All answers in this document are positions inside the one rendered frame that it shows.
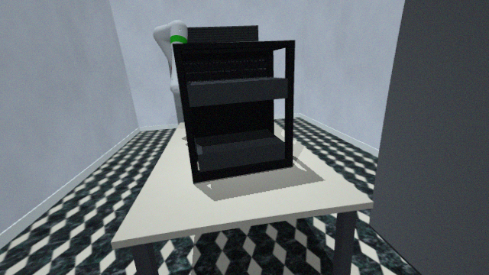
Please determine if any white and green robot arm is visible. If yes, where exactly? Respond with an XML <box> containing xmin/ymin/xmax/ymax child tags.
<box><xmin>153</xmin><ymin>20</ymin><xmax>188</xmax><ymax>95</ymax></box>

